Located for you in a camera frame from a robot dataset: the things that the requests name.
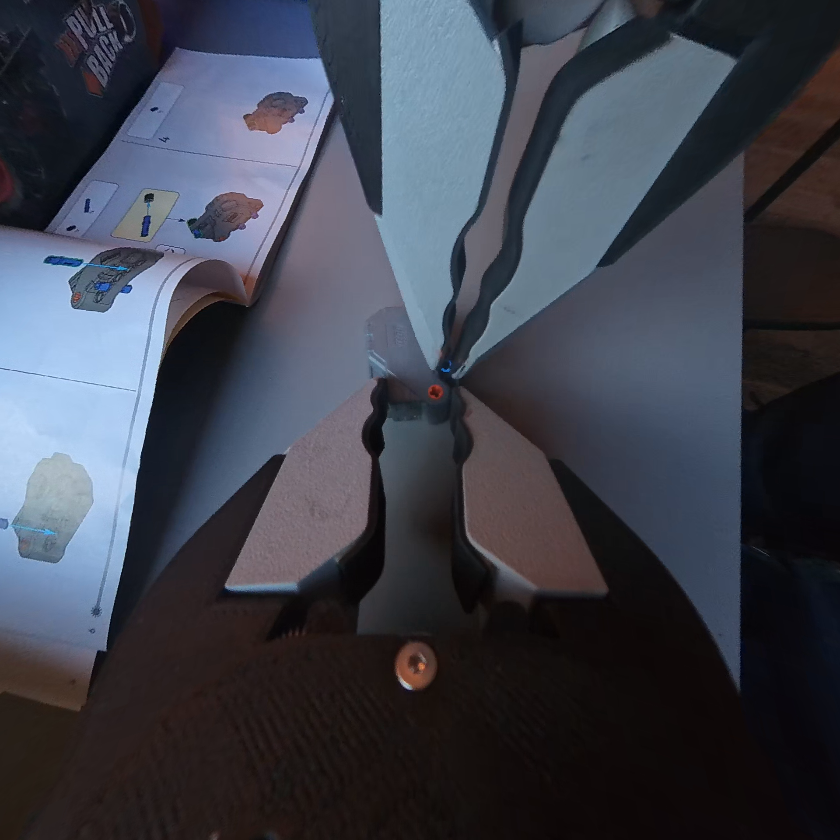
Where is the thin black bar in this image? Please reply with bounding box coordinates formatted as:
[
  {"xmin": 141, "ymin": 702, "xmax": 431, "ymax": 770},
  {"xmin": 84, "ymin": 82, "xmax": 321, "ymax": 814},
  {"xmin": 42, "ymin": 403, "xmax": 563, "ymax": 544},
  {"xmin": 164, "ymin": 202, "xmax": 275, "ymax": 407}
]
[{"xmin": 745, "ymin": 134, "xmax": 840, "ymax": 223}]

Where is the grey lego motor block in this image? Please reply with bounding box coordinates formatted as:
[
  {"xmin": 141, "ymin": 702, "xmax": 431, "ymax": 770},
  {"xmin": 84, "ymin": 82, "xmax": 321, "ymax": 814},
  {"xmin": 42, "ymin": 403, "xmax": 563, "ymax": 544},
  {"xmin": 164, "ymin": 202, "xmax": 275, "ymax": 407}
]
[{"xmin": 363, "ymin": 305, "xmax": 464, "ymax": 424}]

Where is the dark lego set box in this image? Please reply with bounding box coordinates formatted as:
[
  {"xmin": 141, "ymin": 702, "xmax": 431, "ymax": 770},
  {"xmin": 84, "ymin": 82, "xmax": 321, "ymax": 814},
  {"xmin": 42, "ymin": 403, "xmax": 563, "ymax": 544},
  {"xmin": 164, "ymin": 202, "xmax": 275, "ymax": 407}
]
[{"xmin": 0, "ymin": 0, "xmax": 161, "ymax": 232}]

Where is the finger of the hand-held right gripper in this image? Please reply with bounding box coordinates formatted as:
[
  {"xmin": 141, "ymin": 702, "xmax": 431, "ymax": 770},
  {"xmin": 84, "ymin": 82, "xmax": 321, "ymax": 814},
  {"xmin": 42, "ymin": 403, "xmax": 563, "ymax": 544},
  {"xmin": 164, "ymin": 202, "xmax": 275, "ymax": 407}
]
[
  {"xmin": 451, "ymin": 20, "xmax": 818, "ymax": 380},
  {"xmin": 308, "ymin": 0, "xmax": 522, "ymax": 371}
]

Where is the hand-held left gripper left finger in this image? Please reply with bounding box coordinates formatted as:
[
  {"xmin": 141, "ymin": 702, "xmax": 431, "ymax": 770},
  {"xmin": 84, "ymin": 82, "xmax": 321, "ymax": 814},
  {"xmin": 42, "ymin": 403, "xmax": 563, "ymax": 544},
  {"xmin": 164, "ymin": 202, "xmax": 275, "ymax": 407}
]
[{"xmin": 225, "ymin": 378, "xmax": 389, "ymax": 608}]

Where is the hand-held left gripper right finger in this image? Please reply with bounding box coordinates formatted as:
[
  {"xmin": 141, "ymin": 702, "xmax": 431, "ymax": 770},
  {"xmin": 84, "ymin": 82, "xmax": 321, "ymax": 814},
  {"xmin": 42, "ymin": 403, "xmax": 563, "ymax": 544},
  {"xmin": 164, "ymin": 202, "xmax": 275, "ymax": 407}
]
[{"xmin": 450, "ymin": 384, "xmax": 610, "ymax": 613}]

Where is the lego instruction booklet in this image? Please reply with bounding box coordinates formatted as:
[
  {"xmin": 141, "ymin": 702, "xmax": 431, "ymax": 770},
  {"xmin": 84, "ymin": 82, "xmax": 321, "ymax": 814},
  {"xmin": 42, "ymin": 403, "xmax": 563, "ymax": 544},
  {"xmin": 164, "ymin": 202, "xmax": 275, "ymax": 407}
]
[{"xmin": 0, "ymin": 46, "xmax": 337, "ymax": 711}]

